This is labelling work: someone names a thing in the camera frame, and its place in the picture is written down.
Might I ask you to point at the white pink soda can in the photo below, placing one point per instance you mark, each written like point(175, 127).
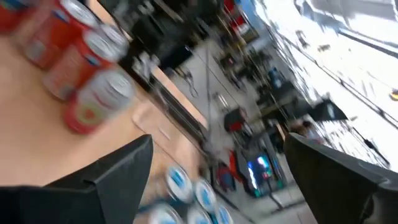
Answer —
point(96, 102)

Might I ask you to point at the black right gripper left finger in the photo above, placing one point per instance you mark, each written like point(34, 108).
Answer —
point(93, 199)

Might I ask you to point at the clear plastic bin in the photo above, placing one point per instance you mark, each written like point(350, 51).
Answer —
point(146, 208)

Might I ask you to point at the red cola can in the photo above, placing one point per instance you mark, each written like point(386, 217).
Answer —
point(12, 17)
point(71, 71)
point(53, 37)

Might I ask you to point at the white orange soda can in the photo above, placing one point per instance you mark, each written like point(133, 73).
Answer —
point(116, 40)

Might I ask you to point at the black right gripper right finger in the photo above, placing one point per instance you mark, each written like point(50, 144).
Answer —
point(342, 193)

